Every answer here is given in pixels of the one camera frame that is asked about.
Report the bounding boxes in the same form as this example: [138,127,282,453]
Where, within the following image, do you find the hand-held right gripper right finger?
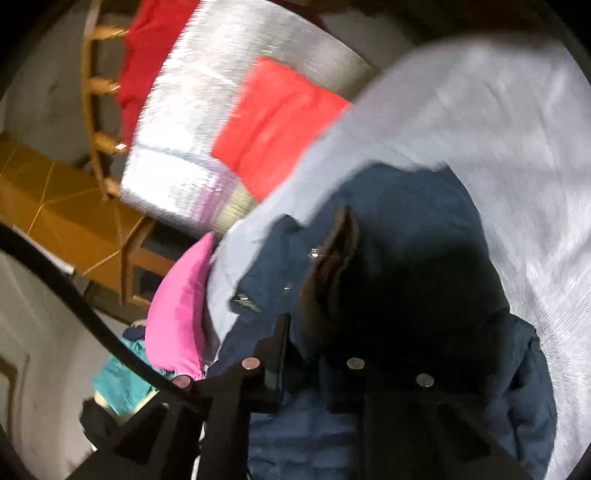
[323,356,532,480]

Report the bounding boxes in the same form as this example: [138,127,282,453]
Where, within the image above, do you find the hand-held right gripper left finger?
[60,313,291,480]

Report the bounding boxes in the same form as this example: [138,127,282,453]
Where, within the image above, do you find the navy blue padded jacket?
[203,162,558,480]

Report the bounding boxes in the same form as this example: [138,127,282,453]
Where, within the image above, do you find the pink pillow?
[145,232,217,381]

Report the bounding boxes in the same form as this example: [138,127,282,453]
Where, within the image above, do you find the teal cloth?
[91,336,160,412]

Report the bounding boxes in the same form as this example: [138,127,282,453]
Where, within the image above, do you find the dark cloth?
[79,398,123,450]

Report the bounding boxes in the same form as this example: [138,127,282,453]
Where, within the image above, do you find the red pillow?
[211,56,354,202]

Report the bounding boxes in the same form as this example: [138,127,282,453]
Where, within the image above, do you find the silver foil mat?
[121,0,380,237]

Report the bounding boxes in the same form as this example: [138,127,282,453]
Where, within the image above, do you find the grey bed blanket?
[210,33,591,480]

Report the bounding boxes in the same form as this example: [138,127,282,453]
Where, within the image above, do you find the wooden railed headboard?
[79,0,132,200]

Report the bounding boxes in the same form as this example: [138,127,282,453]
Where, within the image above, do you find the red cloth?
[115,0,200,145]

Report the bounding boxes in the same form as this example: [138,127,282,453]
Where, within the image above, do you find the black cable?
[0,224,197,401]

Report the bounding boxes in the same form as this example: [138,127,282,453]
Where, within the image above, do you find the wooden chair frame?
[0,131,177,307]

